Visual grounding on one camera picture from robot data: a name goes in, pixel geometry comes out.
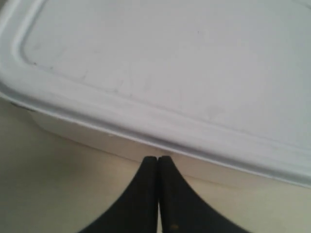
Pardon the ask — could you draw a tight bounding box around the white lidded plastic container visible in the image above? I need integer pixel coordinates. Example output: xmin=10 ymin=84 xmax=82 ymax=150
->
xmin=0 ymin=0 xmax=311 ymax=187

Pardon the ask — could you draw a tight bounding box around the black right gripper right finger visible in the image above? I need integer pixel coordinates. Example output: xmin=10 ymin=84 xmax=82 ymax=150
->
xmin=157 ymin=156 xmax=247 ymax=233

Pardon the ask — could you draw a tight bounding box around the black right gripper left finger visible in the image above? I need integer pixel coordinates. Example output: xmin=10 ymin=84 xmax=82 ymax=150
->
xmin=81 ymin=156 xmax=158 ymax=233

